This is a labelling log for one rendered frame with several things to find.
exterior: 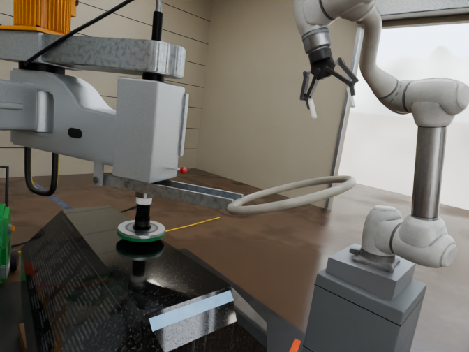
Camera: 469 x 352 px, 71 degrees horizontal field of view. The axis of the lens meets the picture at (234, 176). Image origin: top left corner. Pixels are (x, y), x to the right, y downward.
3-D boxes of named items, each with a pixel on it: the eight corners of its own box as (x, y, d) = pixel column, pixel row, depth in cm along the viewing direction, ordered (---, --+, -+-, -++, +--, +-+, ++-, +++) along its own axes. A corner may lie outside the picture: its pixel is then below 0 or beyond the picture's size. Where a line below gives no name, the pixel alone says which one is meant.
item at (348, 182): (206, 223, 113) (204, 215, 113) (251, 197, 159) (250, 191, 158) (354, 198, 94) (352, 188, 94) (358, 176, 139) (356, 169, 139)
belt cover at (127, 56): (-7, 66, 159) (-7, 28, 156) (40, 73, 182) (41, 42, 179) (161, 83, 126) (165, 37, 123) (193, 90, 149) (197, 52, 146)
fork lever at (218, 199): (88, 184, 150) (88, 173, 150) (118, 178, 168) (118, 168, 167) (227, 214, 126) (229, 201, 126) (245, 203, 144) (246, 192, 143)
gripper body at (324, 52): (334, 47, 112) (340, 74, 112) (311, 56, 117) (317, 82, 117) (326, 44, 106) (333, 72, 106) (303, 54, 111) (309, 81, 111)
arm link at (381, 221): (374, 242, 170) (380, 200, 166) (407, 255, 155) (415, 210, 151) (353, 246, 162) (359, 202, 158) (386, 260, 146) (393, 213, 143)
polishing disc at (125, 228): (154, 220, 169) (154, 218, 169) (172, 235, 153) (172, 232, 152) (112, 224, 157) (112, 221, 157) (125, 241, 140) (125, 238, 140)
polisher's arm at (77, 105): (8, 164, 168) (8, 63, 159) (48, 160, 189) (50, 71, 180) (125, 193, 143) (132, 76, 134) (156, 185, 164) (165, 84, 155)
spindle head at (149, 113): (82, 174, 149) (86, 72, 141) (116, 170, 170) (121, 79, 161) (149, 191, 137) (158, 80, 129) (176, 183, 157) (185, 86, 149)
